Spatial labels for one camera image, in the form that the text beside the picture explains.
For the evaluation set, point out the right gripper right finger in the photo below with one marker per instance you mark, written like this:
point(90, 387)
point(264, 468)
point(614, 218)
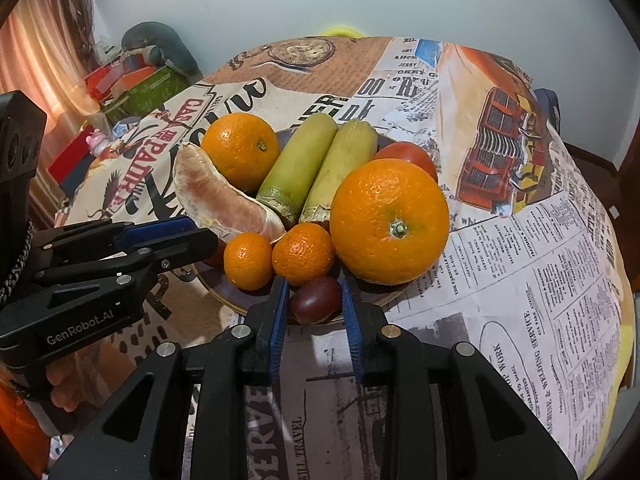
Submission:
point(449, 413)

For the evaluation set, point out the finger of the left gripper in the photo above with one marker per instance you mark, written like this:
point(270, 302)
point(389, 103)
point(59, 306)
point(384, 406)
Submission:
point(156, 257)
point(140, 232)

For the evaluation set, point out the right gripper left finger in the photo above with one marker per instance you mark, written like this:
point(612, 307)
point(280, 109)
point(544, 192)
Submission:
point(141, 429)

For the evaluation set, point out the dark red jujube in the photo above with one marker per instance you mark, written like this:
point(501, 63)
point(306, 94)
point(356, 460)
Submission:
point(216, 260)
point(316, 301)

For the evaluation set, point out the peeled pomelo segment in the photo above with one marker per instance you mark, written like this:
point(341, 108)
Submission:
point(213, 203)

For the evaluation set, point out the small mandarin orange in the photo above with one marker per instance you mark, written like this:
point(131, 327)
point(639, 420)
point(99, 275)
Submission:
point(304, 253)
point(247, 261)

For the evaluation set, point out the large orange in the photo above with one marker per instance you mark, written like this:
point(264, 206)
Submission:
point(243, 147)
point(389, 222)

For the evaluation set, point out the yellow sugarcane piece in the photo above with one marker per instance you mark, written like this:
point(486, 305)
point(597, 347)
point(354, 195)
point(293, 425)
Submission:
point(354, 144)
point(289, 181)

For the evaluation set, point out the red tomato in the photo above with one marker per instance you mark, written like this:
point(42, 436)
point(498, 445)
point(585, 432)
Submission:
point(409, 152)

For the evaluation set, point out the person's hand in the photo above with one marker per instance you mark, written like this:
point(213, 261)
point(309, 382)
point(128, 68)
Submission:
point(73, 381)

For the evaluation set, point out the dark purple plate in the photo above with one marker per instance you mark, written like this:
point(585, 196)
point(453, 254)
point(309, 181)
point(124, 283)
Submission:
point(268, 201)

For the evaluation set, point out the pink toy figure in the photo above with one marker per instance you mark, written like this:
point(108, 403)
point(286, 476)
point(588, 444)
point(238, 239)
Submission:
point(97, 142)

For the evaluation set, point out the printed newspaper tablecloth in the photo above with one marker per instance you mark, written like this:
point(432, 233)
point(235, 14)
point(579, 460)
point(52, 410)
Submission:
point(531, 274)

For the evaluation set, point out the green storage box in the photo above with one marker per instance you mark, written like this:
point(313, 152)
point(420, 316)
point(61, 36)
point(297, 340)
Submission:
point(145, 96)

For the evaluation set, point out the orange curtain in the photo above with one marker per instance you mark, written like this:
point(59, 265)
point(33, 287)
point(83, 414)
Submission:
point(46, 52)

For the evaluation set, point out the yellow chair back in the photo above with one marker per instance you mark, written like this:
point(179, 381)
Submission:
point(343, 32)

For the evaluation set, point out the blue chair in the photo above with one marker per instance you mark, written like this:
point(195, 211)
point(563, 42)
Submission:
point(550, 105)

